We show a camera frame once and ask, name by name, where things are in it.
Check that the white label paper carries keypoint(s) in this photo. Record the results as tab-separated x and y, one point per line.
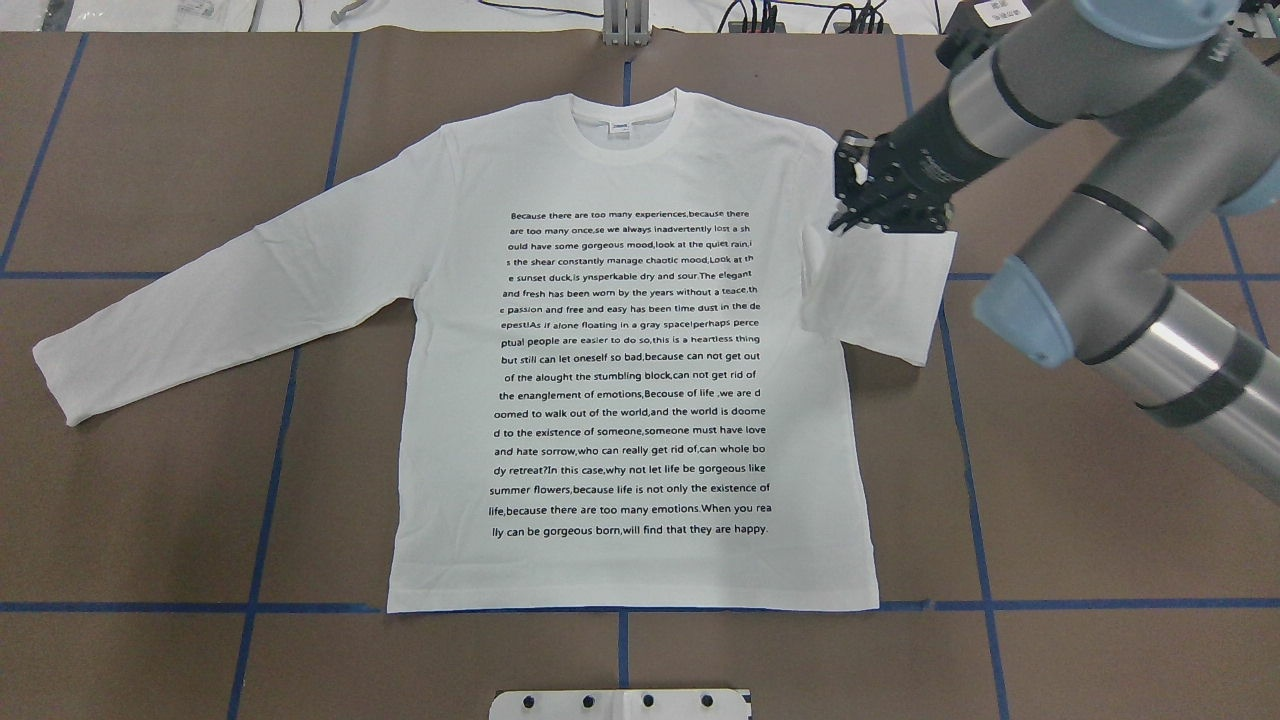
999	13

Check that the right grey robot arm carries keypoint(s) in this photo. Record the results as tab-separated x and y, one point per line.
1195	117

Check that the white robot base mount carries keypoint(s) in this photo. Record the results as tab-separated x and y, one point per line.
718	703

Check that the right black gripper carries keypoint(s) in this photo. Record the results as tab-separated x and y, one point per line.
932	150

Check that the white long-sleeve printed shirt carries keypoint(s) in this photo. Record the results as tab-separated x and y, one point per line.
627	382

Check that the grey camera mast bracket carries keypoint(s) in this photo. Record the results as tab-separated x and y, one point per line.
626	23

